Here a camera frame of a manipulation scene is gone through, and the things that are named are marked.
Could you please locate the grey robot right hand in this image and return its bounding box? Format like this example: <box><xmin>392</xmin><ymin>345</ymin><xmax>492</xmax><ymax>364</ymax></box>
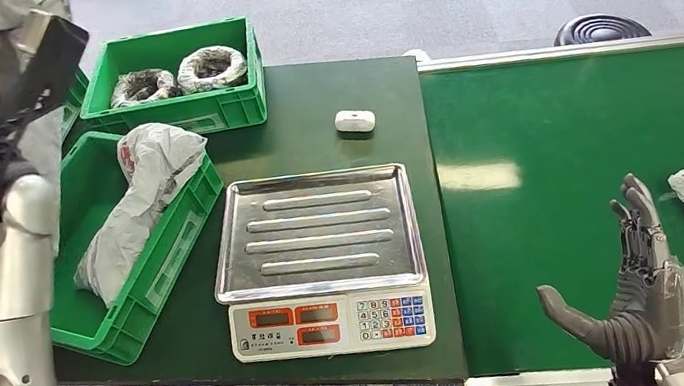
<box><xmin>521</xmin><ymin>167</ymin><xmax>684</xmax><ymax>384</ymax></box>

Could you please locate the electronic weighing scale steel pan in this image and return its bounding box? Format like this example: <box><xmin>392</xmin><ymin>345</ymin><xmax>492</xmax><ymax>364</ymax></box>
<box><xmin>200</xmin><ymin>156</ymin><xmax>440</xmax><ymax>376</ymax></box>

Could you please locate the crumpled grey mailer package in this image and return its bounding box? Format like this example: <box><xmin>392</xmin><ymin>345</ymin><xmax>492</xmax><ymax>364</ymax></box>
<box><xmin>53</xmin><ymin>115</ymin><xmax>229</xmax><ymax>313</ymax></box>

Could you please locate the green conveyor belt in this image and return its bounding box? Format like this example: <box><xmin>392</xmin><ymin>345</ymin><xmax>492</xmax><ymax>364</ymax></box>
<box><xmin>417</xmin><ymin>25</ymin><xmax>684</xmax><ymax>386</ymax></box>

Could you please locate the black ribbed round stool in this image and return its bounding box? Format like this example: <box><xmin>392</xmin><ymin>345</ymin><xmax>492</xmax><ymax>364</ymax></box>
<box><xmin>550</xmin><ymin>6</ymin><xmax>653</xmax><ymax>50</ymax></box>

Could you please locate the small white plastic case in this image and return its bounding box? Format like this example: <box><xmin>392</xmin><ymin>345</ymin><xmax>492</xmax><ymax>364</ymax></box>
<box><xmin>332</xmin><ymin>105</ymin><xmax>379</xmax><ymax>138</ymax></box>

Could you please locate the green plastic crate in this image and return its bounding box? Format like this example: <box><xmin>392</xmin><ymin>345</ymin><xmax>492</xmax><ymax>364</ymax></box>
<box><xmin>50</xmin><ymin>66</ymin><xmax>99</xmax><ymax>143</ymax></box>
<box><xmin>69</xmin><ymin>14</ymin><xmax>273</xmax><ymax>152</ymax></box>
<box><xmin>23</xmin><ymin>113</ymin><xmax>249</xmax><ymax>378</ymax></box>

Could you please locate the newsprint-wrapped ring bundle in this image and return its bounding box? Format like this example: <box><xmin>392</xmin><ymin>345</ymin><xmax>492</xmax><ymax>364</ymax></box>
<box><xmin>105</xmin><ymin>64</ymin><xmax>182</xmax><ymax>110</ymax></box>
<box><xmin>173</xmin><ymin>41</ymin><xmax>252</xmax><ymax>98</ymax></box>

